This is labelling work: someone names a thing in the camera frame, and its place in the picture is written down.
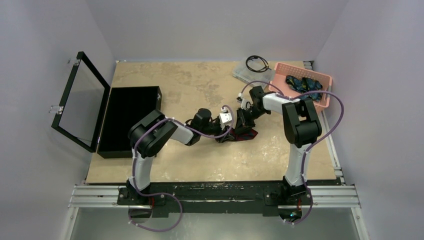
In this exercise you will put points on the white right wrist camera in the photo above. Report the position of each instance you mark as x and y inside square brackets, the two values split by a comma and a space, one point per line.
[244, 103]

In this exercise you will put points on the aluminium frame rail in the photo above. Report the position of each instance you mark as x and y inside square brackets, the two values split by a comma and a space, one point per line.
[325, 194]

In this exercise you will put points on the black mounting base plate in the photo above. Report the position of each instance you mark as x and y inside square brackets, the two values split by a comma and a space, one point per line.
[225, 197]

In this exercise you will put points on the pink plastic basket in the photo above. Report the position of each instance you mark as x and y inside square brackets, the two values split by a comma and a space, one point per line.
[283, 69]

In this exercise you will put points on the red navy striped tie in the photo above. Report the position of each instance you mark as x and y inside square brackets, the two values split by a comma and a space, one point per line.
[250, 134]

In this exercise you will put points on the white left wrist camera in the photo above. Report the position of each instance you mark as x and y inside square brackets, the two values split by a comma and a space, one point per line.
[225, 117]

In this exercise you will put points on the black framed glass box lid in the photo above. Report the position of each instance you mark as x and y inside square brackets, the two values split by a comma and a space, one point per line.
[82, 107]

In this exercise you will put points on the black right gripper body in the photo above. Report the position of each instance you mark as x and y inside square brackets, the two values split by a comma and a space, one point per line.
[245, 114]

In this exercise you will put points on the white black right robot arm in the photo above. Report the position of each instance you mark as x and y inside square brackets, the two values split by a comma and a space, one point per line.
[301, 128]

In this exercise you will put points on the blue patterned tie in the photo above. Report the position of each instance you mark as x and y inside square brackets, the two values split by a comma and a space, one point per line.
[305, 85]

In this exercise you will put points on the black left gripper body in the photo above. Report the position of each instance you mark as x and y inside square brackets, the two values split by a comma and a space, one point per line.
[215, 129]

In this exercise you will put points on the black tie display box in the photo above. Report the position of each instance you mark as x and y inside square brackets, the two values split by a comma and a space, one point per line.
[126, 106]

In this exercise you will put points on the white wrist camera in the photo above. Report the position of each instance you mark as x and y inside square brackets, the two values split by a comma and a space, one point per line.
[225, 117]
[244, 103]

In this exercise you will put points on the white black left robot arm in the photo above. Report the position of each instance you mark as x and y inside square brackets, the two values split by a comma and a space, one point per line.
[148, 136]

